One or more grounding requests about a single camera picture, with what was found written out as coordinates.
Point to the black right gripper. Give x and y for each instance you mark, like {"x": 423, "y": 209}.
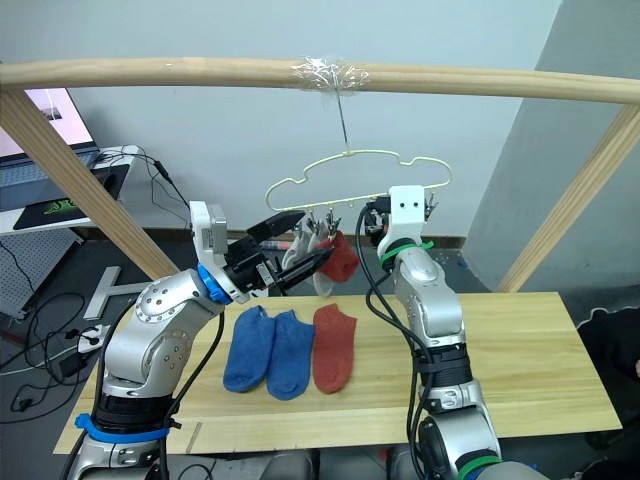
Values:
{"x": 379, "y": 215}

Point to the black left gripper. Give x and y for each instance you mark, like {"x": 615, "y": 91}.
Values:
{"x": 247, "y": 270}

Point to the white sock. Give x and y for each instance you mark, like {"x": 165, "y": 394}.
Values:
{"x": 295, "y": 252}
{"x": 324, "y": 287}

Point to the metal hanger clip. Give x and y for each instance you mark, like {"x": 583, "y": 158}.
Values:
{"x": 318, "y": 224}
{"x": 334, "y": 222}
{"x": 431, "y": 207}

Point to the red sock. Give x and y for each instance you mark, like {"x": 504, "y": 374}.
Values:
{"x": 332, "y": 350}
{"x": 342, "y": 262}

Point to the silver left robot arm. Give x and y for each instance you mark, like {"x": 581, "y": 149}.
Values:
{"x": 150, "y": 340}

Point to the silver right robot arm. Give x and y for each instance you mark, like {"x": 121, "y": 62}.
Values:
{"x": 435, "y": 310}

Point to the blue sock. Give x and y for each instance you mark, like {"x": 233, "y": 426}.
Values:
{"x": 247, "y": 350}
{"x": 290, "y": 355}

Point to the clear tape wrap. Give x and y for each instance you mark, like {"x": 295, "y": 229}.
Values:
{"x": 332, "y": 75}

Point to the white desk foot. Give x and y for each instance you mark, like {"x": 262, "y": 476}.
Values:
{"x": 107, "y": 292}

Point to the small wooden strip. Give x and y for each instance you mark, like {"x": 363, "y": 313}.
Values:
{"x": 194, "y": 437}

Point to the grey rounded shape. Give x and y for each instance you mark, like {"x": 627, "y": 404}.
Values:
{"x": 287, "y": 467}

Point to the black and green mouse pad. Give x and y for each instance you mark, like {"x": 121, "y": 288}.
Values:
{"x": 60, "y": 210}

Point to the black power adapter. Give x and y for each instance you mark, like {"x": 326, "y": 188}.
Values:
{"x": 70, "y": 365}

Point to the white pegboard panel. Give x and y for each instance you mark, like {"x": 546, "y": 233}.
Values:
{"x": 30, "y": 270}

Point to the person in dark clothes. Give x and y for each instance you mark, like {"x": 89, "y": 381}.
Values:
{"x": 610, "y": 340}

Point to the grey laptop with pink screen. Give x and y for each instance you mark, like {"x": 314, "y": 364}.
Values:
{"x": 30, "y": 170}

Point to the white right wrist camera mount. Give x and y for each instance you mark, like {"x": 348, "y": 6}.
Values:
{"x": 407, "y": 210}

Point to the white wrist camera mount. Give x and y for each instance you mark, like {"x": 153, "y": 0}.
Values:
{"x": 407, "y": 210}
{"x": 207, "y": 235}

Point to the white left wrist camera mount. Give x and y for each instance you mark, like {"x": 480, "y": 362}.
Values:
{"x": 207, "y": 235}

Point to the slanted wooden frame post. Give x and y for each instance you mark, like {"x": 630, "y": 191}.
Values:
{"x": 575, "y": 200}
{"x": 85, "y": 200}

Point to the wooden top rail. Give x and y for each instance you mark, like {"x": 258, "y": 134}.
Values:
{"x": 150, "y": 72}

